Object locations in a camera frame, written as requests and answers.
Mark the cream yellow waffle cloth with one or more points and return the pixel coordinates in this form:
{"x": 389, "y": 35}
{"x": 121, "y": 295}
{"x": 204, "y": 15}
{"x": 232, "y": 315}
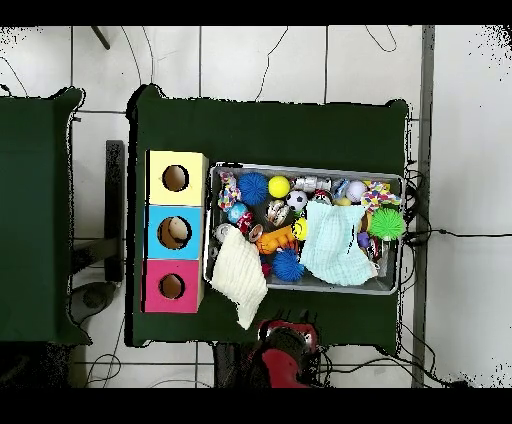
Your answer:
{"x": 240, "y": 276}

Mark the mint green waffle cloth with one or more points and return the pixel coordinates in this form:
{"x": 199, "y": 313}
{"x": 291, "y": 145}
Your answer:
{"x": 336, "y": 244}

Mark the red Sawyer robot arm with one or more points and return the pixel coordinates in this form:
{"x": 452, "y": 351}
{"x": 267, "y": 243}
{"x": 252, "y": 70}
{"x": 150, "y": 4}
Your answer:
{"x": 284, "y": 368}

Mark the wooden box with three holes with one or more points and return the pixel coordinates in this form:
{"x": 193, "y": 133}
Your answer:
{"x": 192, "y": 216}

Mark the clear mesh bin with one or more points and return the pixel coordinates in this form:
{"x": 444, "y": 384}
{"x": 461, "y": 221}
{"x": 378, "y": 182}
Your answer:
{"x": 392, "y": 276}

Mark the blue spiky rubber ball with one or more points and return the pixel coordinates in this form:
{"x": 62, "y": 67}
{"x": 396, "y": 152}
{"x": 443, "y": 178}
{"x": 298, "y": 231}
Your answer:
{"x": 288, "y": 266}
{"x": 254, "y": 189}

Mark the orange plastic toy block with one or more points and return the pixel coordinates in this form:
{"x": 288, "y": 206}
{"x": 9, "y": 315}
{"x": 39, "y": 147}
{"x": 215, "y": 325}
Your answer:
{"x": 276, "y": 240}

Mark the small soccer ball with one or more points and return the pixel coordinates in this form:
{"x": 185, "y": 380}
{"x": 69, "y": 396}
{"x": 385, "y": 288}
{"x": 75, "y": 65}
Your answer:
{"x": 297, "y": 200}

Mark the yellow smiley ball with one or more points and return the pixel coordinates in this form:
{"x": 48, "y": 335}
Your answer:
{"x": 299, "y": 228}

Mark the dark green tablecloth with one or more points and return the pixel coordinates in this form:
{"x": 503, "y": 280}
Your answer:
{"x": 272, "y": 128}

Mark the white ball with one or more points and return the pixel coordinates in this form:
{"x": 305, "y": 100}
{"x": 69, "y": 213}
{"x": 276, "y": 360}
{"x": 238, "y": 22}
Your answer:
{"x": 356, "y": 191}

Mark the green spiky rubber ball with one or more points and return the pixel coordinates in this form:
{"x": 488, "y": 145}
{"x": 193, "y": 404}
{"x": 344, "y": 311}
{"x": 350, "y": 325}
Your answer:
{"x": 387, "y": 224}

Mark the green covered side table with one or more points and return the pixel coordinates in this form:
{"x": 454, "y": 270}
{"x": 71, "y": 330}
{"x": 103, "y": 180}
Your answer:
{"x": 32, "y": 216}

